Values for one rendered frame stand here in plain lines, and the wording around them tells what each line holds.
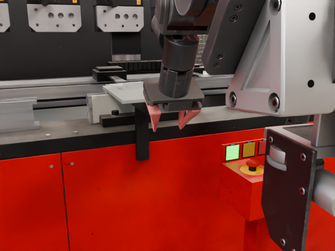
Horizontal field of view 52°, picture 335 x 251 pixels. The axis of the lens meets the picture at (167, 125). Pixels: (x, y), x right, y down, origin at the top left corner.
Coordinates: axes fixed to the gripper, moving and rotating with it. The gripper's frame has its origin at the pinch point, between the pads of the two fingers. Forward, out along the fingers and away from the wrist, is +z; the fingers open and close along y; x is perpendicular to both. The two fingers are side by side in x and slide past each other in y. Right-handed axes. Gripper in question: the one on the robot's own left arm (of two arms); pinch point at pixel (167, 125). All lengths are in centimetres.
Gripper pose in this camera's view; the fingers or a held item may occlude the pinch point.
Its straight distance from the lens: 68.4
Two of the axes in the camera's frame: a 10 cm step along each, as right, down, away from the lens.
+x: 2.5, 6.7, -7.0
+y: -9.6, 0.7, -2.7
